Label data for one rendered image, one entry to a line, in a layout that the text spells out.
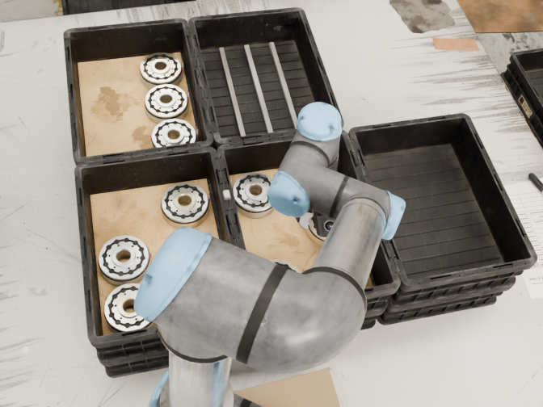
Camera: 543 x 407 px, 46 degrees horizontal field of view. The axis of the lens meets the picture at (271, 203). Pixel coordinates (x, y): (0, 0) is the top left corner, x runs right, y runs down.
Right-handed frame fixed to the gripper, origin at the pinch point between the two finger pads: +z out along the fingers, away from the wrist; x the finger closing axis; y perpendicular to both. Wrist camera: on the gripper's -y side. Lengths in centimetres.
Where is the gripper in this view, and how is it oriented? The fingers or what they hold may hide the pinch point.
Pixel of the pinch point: (317, 225)
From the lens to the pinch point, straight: 136.6
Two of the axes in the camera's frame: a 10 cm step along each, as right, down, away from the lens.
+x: -9.7, 2.1, -0.8
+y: -2.2, -8.4, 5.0
